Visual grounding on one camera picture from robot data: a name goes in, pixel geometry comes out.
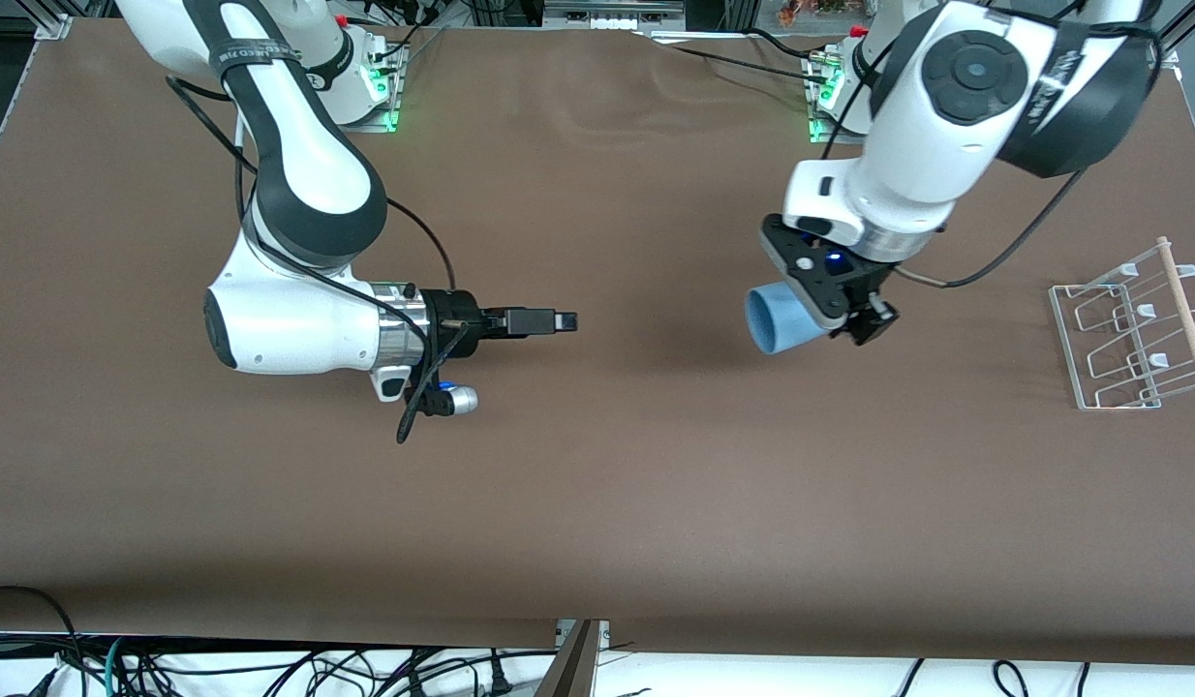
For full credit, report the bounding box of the grey socket strip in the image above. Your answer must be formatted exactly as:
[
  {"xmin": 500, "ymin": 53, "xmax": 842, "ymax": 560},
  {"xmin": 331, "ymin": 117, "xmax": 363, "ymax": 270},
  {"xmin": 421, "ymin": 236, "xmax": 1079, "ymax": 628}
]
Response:
[{"xmin": 543, "ymin": 0, "xmax": 687, "ymax": 30}]

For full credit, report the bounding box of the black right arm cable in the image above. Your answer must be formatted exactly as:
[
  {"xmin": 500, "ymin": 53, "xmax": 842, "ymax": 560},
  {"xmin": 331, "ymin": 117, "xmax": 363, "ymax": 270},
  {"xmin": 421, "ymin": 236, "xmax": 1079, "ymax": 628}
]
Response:
[{"xmin": 165, "ymin": 76, "xmax": 471, "ymax": 446}]

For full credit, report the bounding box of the black looped floor cable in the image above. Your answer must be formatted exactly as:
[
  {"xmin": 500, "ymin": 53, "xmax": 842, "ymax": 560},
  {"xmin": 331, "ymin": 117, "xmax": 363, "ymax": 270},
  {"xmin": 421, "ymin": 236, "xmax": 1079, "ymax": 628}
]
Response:
[{"xmin": 0, "ymin": 585, "xmax": 87, "ymax": 697}]

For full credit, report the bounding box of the aluminium frame profile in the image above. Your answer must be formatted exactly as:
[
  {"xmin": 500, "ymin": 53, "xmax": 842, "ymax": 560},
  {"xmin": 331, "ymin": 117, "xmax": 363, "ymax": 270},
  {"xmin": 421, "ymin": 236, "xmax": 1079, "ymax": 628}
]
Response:
[
  {"xmin": 31, "ymin": 0, "xmax": 76, "ymax": 41},
  {"xmin": 1144, "ymin": 0, "xmax": 1195, "ymax": 71}
]

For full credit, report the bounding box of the metal table leg bracket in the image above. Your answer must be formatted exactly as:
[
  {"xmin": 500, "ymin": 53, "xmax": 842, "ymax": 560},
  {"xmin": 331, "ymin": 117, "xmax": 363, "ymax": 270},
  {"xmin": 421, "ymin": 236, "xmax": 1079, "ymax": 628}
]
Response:
[{"xmin": 534, "ymin": 620, "xmax": 611, "ymax": 697}]

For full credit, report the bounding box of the blue plastic cup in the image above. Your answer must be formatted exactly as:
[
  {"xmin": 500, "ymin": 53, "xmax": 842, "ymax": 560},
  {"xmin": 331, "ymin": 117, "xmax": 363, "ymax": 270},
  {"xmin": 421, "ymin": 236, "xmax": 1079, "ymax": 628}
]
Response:
[{"xmin": 745, "ymin": 281, "xmax": 823, "ymax": 356}]

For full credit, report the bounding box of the short black table cable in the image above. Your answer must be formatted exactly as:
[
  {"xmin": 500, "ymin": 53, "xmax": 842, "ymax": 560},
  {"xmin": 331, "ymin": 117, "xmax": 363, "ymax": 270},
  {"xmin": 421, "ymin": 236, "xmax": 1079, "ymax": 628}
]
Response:
[{"xmin": 748, "ymin": 27, "xmax": 823, "ymax": 61}]

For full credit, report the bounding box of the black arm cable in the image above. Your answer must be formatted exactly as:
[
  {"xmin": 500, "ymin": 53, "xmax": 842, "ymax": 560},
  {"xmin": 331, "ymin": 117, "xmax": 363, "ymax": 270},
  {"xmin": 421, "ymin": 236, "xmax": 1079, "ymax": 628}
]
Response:
[
  {"xmin": 165, "ymin": 76, "xmax": 471, "ymax": 446},
  {"xmin": 893, "ymin": 167, "xmax": 1090, "ymax": 290}
]

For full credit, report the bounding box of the white wire cup rack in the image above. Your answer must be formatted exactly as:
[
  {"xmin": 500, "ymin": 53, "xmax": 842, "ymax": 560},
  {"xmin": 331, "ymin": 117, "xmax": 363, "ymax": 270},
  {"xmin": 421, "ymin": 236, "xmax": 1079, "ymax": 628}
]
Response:
[{"xmin": 1048, "ymin": 236, "xmax": 1195, "ymax": 411}]

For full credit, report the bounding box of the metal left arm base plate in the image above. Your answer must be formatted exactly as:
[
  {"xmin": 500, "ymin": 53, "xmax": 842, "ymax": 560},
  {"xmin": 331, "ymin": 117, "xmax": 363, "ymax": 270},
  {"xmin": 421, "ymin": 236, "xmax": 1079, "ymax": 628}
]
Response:
[{"xmin": 808, "ymin": 53, "xmax": 870, "ymax": 147}]

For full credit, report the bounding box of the long black table cable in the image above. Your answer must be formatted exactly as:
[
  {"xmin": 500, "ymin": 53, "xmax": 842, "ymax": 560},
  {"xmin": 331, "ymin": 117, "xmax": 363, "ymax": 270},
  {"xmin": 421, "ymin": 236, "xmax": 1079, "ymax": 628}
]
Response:
[{"xmin": 636, "ymin": 32, "xmax": 831, "ymax": 86}]

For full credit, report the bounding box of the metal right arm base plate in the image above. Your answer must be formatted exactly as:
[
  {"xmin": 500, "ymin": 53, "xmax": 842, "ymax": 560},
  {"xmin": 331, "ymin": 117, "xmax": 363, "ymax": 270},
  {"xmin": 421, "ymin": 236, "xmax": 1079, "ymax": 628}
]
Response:
[{"xmin": 336, "ymin": 43, "xmax": 403, "ymax": 134}]

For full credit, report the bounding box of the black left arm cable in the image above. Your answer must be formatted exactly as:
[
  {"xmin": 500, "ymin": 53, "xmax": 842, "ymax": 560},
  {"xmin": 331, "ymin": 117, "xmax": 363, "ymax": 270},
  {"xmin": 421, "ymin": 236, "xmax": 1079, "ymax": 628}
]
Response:
[{"xmin": 893, "ymin": 167, "xmax": 1090, "ymax": 290}]

